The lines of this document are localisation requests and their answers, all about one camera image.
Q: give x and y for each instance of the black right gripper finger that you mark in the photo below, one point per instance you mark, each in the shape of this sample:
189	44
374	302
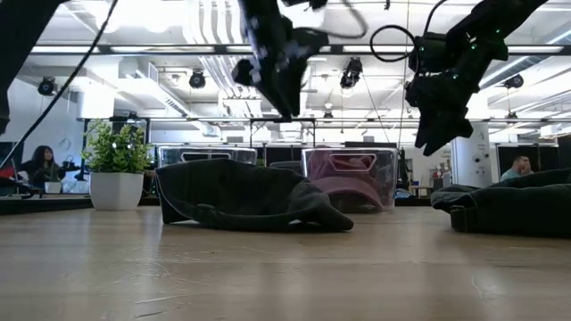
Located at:
430	136
457	127

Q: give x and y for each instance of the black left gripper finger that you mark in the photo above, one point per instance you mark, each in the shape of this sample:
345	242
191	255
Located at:
278	100
298	84

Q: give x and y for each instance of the maroon baseball cap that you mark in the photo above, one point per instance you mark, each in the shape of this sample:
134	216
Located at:
352	189

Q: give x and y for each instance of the dark grey baseball cap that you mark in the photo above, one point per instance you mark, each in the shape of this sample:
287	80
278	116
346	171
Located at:
232	191
513	205

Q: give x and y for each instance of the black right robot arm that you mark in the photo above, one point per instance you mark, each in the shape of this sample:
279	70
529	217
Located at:
490	27

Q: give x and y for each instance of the white round pillar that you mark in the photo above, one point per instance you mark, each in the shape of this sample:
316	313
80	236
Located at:
470	160

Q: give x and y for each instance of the black ceiling spotlight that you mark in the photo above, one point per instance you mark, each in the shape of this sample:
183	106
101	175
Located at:
197	80
351	73
514	81
47	87

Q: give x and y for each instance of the person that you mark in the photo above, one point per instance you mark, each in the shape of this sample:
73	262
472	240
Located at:
42	171
517	167

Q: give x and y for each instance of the green plant in white pot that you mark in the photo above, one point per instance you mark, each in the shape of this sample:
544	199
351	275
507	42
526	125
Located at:
116	191

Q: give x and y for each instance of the white cup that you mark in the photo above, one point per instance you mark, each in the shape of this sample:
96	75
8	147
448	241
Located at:
52	187

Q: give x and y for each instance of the dark monitor screen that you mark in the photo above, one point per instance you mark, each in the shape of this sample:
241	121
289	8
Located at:
11	153

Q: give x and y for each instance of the red and black device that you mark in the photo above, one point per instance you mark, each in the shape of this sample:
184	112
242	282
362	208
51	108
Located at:
9	173

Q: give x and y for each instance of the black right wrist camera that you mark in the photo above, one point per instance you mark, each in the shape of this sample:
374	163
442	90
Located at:
430	53

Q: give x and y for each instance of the black metal table frame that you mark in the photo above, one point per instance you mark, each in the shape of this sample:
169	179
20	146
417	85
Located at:
44	205

